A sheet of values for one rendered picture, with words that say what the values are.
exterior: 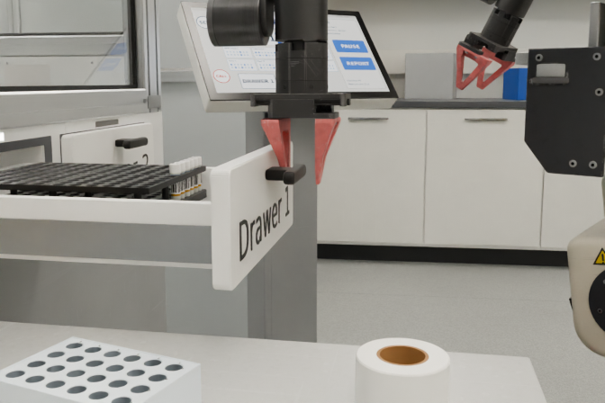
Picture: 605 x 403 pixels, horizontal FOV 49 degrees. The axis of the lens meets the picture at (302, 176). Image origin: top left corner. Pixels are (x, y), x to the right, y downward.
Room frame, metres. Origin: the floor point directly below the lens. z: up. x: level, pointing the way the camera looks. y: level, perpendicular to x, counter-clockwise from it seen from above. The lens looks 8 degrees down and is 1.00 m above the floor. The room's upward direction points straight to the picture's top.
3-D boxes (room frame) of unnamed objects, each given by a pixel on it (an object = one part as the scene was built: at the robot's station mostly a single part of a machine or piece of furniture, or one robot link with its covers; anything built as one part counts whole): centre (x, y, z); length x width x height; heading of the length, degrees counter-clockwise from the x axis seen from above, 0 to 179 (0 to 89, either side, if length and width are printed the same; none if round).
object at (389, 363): (0.48, -0.07, 0.78); 0.07 x 0.07 x 0.04
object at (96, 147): (1.08, 0.31, 0.87); 0.29 x 0.02 x 0.11; 170
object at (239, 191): (0.72, 0.05, 0.87); 0.29 x 0.02 x 0.11; 170
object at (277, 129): (0.74, 0.00, 0.94); 0.07 x 0.07 x 0.09; 80
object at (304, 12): (0.74, 0.01, 1.07); 0.07 x 0.06 x 0.07; 79
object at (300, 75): (0.74, 0.00, 1.01); 0.10 x 0.07 x 0.07; 80
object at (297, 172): (0.71, 0.02, 0.91); 0.07 x 0.04 x 0.01; 170
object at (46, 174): (0.75, 0.24, 0.87); 0.22 x 0.18 x 0.06; 80
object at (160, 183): (0.73, 0.14, 0.90); 0.18 x 0.02 x 0.01; 170
